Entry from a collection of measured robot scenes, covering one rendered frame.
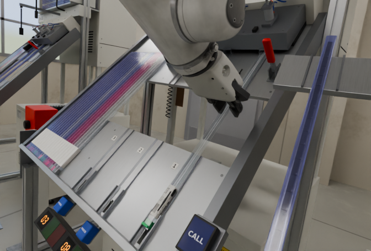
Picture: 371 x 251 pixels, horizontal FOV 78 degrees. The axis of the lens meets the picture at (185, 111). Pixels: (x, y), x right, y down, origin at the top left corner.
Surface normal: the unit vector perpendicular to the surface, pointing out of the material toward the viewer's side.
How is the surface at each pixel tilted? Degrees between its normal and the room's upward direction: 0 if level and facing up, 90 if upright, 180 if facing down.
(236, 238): 90
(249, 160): 90
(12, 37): 90
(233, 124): 90
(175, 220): 43
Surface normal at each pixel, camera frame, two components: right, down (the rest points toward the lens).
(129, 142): -0.37, -0.68
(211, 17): -0.14, 0.68
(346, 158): -0.54, 0.07
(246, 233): 0.11, -0.98
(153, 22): -0.22, 0.82
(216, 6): 0.15, 0.53
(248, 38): -0.55, 0.71
